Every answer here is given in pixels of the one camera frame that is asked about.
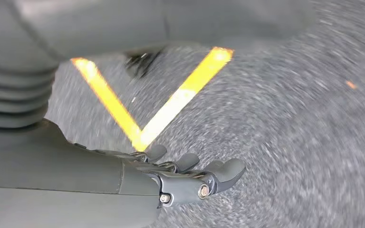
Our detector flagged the yellow floor tape strip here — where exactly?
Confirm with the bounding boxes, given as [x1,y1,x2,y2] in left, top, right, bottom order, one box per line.
[70,57,147,152]
[136,46,235,152]

